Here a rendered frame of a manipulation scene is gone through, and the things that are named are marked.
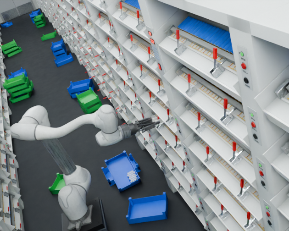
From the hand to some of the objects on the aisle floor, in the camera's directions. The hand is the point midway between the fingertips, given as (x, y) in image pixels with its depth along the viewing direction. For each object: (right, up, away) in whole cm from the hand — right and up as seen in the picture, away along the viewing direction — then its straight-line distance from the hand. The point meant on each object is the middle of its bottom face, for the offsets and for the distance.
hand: (158, 120), depth 234 cm
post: (+72, -110, -56) cm, 142 cm away
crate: (-28, -47, +84) cm, 100 cm away
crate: (-6, -71, +48) cm, 86 cm away
